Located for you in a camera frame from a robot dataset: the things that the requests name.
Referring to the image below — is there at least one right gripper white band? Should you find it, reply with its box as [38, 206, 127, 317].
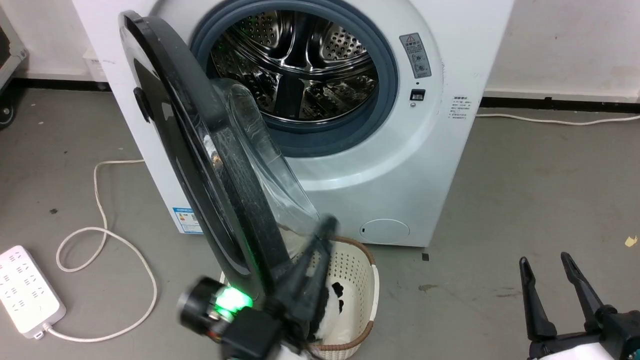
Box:
[518, 251, 640, 360]

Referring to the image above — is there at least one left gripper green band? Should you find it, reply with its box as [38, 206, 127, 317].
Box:
[178, 216, 338, 346]

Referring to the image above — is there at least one black round washing machine door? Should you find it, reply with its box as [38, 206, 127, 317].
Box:
[118, 11, 321, 297]

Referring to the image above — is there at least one white front-load washing machine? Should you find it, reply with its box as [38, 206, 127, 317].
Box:
[72, 0, 516, 249]

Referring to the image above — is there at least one grey rubber door gasket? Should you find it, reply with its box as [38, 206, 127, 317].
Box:
[189, 0, 400, 159]

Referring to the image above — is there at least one cream perforated laundry basket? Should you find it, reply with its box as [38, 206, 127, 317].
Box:
[220, 235, 380, 360]

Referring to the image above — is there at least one white and black clothing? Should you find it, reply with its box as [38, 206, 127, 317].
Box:
[280, 235, 351, 347]

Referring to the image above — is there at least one round white filter cover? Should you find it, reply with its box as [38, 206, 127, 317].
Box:
[359, 218, 411, 246]

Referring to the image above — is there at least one blue energy label sticker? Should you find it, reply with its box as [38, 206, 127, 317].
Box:
[172, 206, 204, 235]

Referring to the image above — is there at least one shiny steel washer drum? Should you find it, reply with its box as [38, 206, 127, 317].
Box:
[209, 10, 380, 124]

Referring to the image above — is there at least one small printed text sticker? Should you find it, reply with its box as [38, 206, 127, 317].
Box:
[448, 95, 474, 120]

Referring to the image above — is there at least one grey warning sticker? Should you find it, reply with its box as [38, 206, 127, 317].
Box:
[398, 33, 433, 80]

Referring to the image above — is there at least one white power strip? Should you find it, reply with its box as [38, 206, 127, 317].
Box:
[0, 244, 67, 340]

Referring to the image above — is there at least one black equipment case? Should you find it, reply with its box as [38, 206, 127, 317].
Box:
[0, 9, 29, 129]

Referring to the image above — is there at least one thin white floor cable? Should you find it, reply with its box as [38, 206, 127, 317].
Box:
[474, 112, 640, 127]

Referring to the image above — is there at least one white power strip cable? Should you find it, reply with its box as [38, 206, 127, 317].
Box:
[42, 158, 159, 344]

